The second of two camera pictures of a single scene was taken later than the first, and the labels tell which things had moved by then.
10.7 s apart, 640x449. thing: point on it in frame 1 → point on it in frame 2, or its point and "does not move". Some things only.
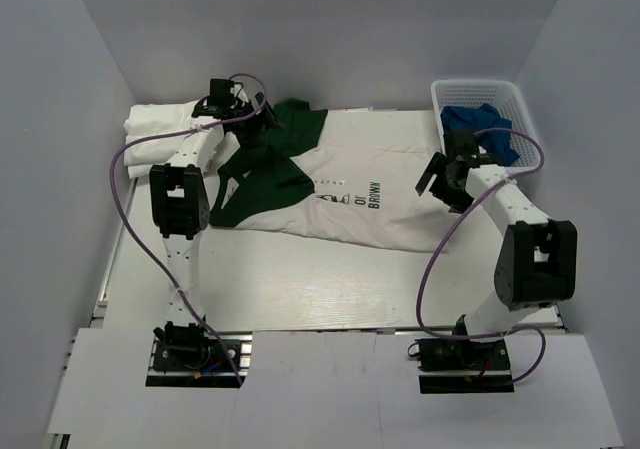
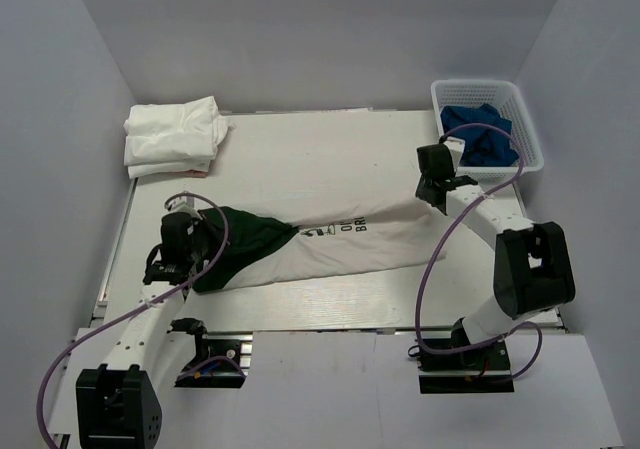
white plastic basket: (504, 95) does not move
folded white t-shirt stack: (152, 119) does not move
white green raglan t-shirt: (342, 175) → (257, 249)
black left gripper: (260, 125) → (196, 224)
